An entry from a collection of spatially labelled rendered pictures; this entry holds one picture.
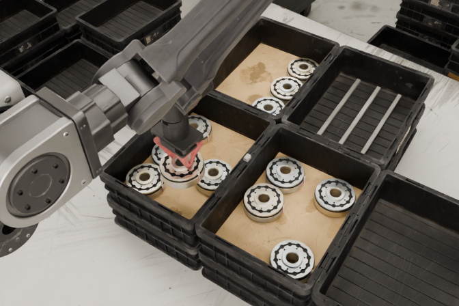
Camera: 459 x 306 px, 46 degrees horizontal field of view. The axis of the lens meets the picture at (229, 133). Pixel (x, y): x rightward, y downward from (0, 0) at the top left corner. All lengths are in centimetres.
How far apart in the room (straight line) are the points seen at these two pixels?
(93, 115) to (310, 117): 99
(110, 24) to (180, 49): 187
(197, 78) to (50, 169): 39
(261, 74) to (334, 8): 188
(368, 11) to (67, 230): 254
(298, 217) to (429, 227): 32
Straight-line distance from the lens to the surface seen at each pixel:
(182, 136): 114
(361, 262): 134
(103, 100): 73
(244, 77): 173
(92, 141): 71
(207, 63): 97
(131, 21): 263
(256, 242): 134
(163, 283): 144
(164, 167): 124
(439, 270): 138
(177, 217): 126
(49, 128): 67
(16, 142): 68
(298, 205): 140
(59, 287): 150
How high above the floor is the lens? 197
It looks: 47 degrees down
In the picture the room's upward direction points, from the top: 2 degrees counter-clockwise
